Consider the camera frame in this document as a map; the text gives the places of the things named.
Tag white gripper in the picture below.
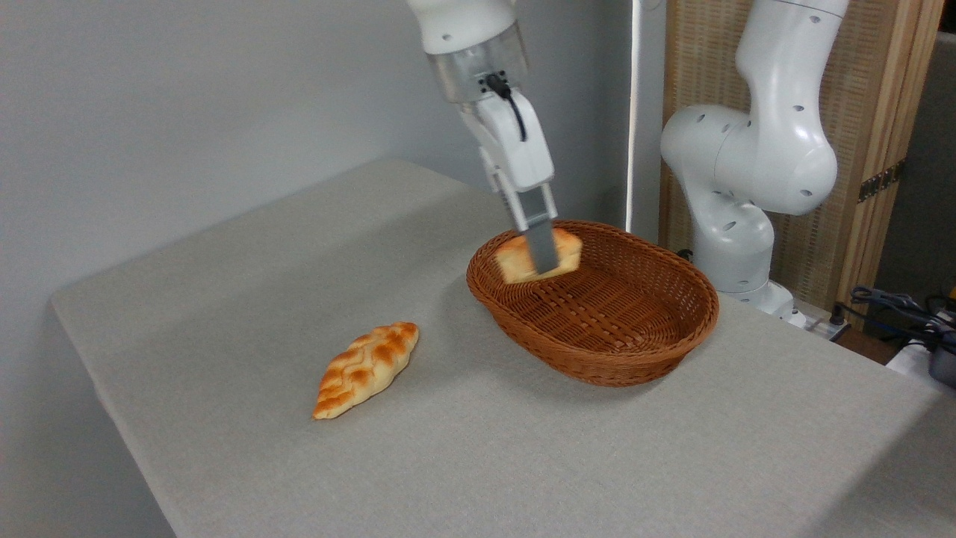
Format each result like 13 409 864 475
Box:
463 91 561 274

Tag brown wicker basket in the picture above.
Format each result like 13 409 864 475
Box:
466 219 720 387

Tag bundle of dark cables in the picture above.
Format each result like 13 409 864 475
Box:
850 286 956 352

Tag white vertical pole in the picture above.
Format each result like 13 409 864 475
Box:
625 0 645 232

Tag long braided bread loaf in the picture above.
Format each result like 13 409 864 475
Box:
311 321 420 421

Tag round knotted bread roll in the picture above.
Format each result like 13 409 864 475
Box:
493 228 583 285

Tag grey tablecloth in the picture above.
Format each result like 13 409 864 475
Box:
51 157 956 538

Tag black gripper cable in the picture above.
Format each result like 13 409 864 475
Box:
485 72 528 143

